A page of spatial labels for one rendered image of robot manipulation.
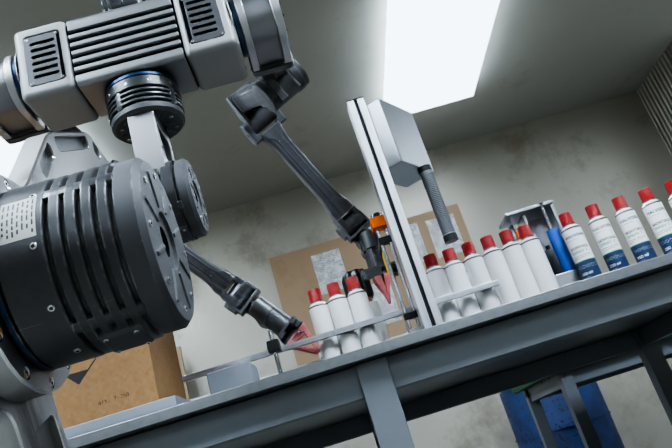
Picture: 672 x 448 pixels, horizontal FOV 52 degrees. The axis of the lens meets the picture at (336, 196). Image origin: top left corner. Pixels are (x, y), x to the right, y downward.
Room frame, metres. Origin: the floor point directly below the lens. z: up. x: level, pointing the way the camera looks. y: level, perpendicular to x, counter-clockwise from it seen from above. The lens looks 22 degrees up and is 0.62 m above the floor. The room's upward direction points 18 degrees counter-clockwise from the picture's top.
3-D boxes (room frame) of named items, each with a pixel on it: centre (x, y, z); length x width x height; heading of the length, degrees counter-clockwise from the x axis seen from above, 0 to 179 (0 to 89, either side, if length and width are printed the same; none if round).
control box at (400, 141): (1.67, -0.18, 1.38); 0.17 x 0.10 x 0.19; 148
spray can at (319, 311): (1.74, 0.13, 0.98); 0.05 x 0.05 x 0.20
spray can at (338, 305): (1.74, 0.08, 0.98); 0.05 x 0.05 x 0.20
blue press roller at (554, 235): (1.82, -0.53, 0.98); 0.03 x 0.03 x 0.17
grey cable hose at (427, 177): (1.66, -0.24, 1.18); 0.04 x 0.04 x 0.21
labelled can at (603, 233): (1.78, -0.63, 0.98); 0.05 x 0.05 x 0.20
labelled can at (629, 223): (1.78, -0.71, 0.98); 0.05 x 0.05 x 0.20
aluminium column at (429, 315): (1.61, -0.12, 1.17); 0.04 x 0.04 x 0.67; 3
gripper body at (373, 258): (1.81, -0.05, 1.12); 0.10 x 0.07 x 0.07; 94
